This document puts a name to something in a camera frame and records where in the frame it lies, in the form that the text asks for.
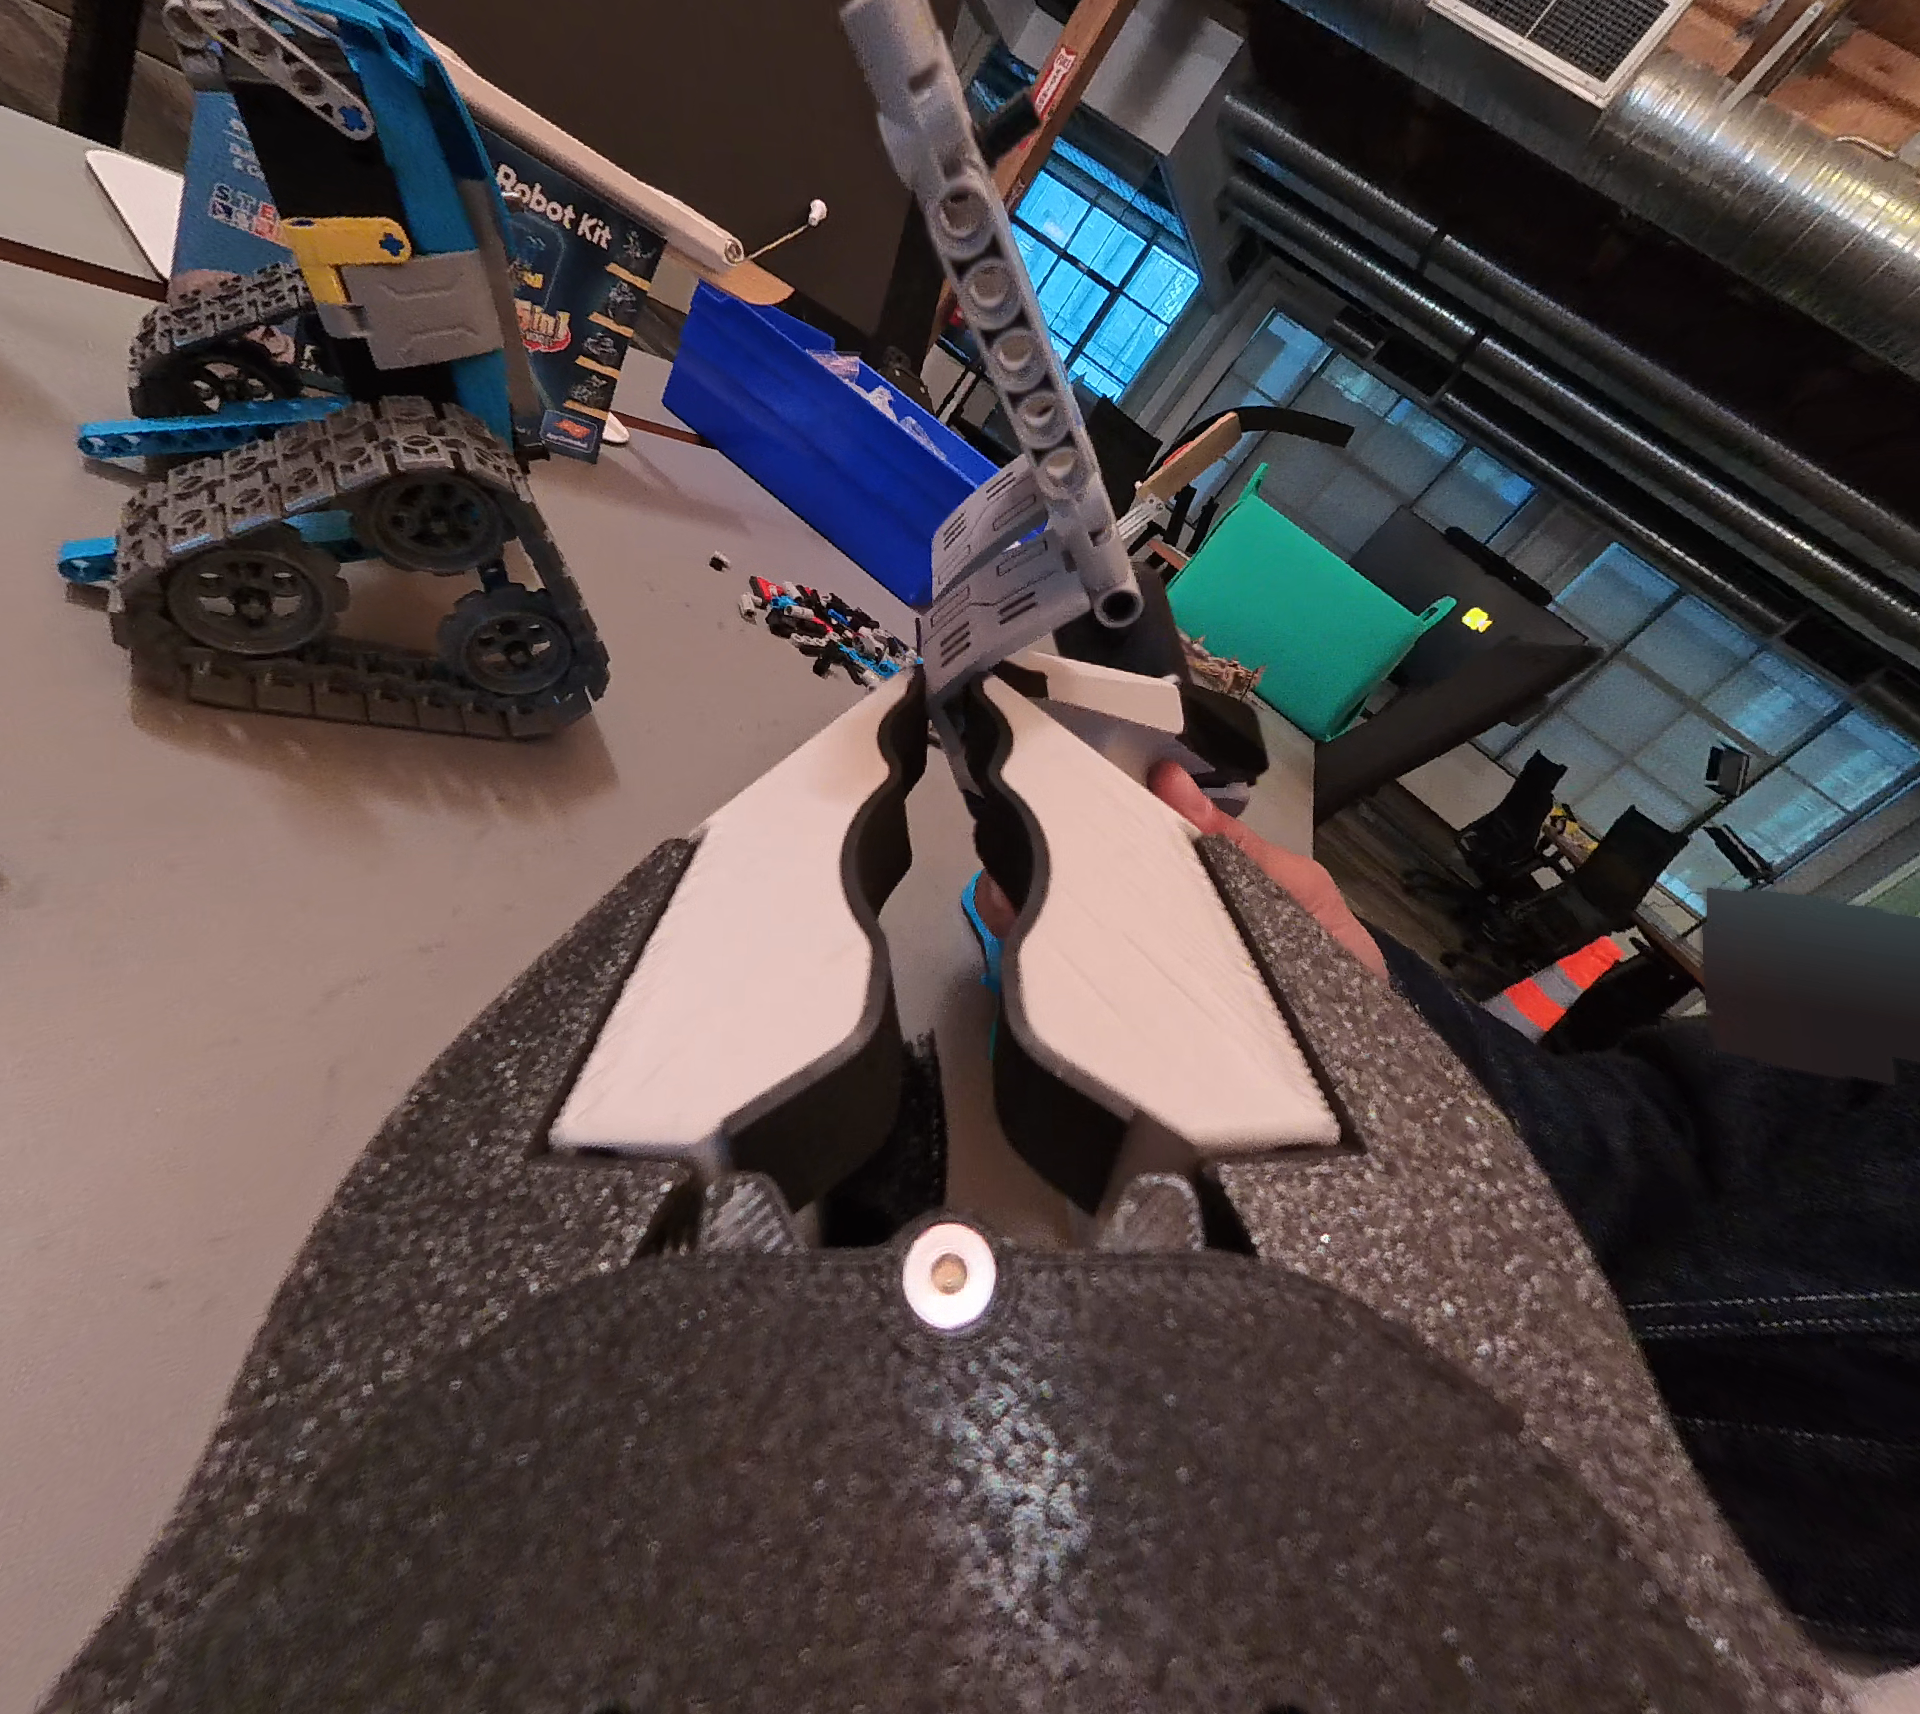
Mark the person's right hand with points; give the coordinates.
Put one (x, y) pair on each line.
(1276, 874)

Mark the person's right forearm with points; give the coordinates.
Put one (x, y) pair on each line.
(1680, 1234)

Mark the teal plastic tub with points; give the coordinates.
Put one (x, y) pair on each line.
(1290, 620)

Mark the white paper sheet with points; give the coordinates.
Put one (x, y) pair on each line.
(136, 209)

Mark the blue plastic bin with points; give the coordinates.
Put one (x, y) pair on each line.
(827, 440)

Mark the orange traffic cone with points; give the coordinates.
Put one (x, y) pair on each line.
(1567, 989)

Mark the pile of small building pieces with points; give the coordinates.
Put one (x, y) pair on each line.
(827, 620)

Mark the silver ceiling duct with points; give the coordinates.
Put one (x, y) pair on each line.
(1680, 140)

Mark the blue tracked toy robot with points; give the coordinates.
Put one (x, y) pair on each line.
(330, 485)

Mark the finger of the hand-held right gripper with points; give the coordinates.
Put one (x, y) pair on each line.
(1217, 740)
(1110, 689)

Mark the grey blue brick assembly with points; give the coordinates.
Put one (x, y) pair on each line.
(990, 305)

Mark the small robot kit box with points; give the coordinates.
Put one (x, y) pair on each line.
(616, 291)

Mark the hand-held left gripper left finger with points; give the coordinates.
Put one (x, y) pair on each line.
(720, 980)

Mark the paned window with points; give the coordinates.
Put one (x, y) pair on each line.
(1097, 275)

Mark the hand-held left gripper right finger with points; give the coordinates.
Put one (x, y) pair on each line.
(1171, 980)

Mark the grey desk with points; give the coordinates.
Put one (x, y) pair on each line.
(300, 935)

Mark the black office chair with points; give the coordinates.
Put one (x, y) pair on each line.
(1576, 860)

